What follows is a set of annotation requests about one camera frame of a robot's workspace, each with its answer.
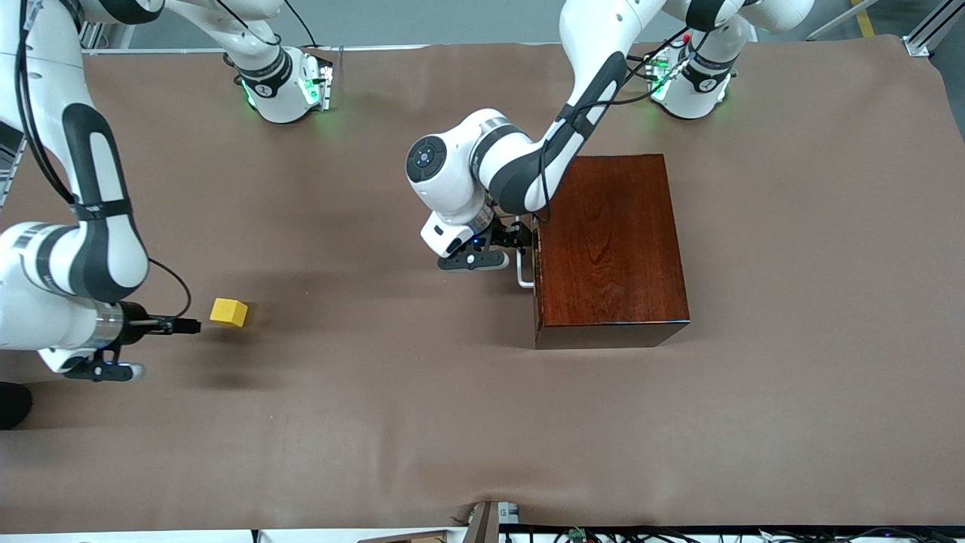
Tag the dark wooden drawer cabinet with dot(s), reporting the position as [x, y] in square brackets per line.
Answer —
[614, 241]

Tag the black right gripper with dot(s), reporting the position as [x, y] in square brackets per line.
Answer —
[136, 315]

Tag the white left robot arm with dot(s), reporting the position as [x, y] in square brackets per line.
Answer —
[452, 181]

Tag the aluminium profile bar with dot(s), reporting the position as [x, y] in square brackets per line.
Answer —
[923, 41]

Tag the aluminium frame with struts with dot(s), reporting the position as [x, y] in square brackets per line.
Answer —
[102, 36]

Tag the black round object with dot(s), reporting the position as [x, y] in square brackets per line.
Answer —
[13, 406]

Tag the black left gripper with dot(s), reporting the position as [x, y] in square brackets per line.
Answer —
[510, 235]

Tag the brown table cover sheet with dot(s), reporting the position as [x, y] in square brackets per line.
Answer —
[377, 422]

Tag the brown cardboard piece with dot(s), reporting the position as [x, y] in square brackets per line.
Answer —
[407, 538]

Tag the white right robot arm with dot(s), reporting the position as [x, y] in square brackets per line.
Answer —
[98, 226]

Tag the metal bracket at table edge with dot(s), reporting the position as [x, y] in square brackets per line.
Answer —
[486, 524]

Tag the yellow block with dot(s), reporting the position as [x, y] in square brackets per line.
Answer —
[228, 311]

